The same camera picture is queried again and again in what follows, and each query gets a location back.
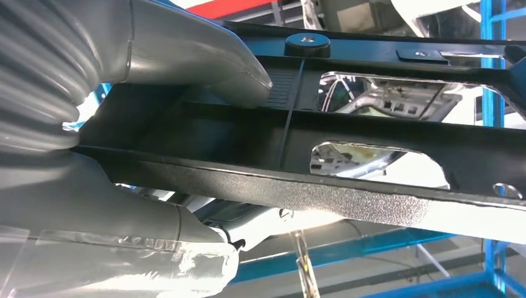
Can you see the red barrier belt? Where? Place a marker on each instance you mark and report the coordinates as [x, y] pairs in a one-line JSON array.
[[230, 7]]

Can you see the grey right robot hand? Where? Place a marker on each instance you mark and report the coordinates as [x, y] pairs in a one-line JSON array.
[[102, 238]]

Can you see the chrome stanchion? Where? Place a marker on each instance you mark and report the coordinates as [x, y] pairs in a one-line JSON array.
[[306, 263]]

